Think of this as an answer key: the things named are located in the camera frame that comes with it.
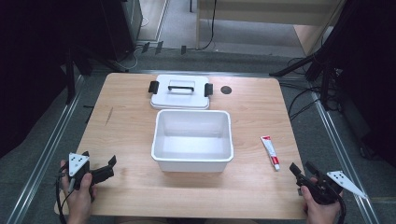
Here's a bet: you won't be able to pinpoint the white lid with black latches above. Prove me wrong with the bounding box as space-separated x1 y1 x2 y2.
148 74 215 111

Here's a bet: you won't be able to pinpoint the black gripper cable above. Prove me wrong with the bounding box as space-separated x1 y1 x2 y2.
54 164 76 224
334 186 347 224

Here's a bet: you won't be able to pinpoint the person's left hand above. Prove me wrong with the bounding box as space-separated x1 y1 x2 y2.
59 160 98 219

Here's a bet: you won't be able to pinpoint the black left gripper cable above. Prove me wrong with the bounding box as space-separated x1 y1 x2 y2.
54 164 76 224

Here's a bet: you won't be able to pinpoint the black cabinet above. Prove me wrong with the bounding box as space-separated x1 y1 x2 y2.
101 0 145 63

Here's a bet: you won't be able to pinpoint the dark curtain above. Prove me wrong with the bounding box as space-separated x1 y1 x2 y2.
323 0 396 169
0 0 108 160

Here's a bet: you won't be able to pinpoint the white plastic storage box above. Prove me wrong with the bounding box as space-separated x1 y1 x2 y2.
150 108 234 174

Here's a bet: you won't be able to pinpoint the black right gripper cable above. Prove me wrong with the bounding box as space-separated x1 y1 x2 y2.
334 186 347 224

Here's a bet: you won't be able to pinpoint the black floor cables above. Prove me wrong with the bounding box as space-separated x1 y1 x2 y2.
287 55 323 122

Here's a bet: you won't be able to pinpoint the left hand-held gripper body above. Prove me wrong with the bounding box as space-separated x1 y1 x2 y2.
64 151 115 191

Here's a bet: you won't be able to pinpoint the black tripod stand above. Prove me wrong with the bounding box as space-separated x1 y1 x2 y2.
268 18 345 111
64 46 127 105

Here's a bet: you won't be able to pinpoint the black hanging cable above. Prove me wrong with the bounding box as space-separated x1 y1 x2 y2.
197 0 219 51

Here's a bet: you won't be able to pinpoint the light wooden furniture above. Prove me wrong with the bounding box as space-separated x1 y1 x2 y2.
195 0 347 57

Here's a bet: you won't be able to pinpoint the person's right hand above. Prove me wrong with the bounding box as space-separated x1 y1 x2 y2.
300 176 346 220

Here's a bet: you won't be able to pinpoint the white and red tube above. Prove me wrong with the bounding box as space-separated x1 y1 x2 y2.
260 134 281 173

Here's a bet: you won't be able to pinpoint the white floor cable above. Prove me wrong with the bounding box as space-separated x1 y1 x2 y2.
115 46 140 72

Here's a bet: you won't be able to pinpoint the aluminium floor rail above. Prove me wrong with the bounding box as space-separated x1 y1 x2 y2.
309 88 381 224
5 74 86 224

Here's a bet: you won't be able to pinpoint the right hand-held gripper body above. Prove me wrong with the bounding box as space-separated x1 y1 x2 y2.
297 169 370 206

